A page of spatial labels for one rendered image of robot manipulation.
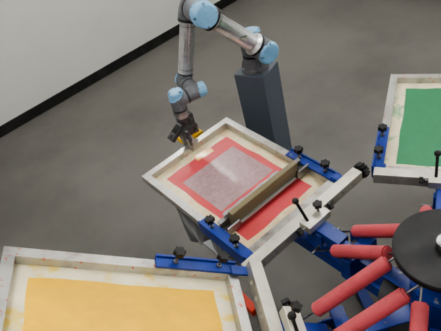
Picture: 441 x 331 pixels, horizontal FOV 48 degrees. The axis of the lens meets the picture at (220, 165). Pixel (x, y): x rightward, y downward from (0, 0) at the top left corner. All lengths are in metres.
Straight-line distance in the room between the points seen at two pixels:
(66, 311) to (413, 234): 1.08
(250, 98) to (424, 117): 0.91
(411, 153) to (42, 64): 4.03
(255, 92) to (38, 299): 1.64
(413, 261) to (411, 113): 1.26
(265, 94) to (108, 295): 1.49
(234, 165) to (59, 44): 3.42
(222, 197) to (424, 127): 1.05
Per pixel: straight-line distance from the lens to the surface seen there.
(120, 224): 3.90
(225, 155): 2.57
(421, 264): 1.60
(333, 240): 2.02
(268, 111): 2.80
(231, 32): 2.42
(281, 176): 2.26
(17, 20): 5.38
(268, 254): 2.00
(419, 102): 2.81
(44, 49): 5.53
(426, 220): 1.71
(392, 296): 1.62
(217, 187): 2.41
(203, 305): 1.75
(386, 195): 3.63
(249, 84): 2.75
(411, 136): 2.59
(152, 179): 2.52
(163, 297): 1.72
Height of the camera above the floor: 2.60
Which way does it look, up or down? 40 degrees down
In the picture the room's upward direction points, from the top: 16 degrees counter-clockwise
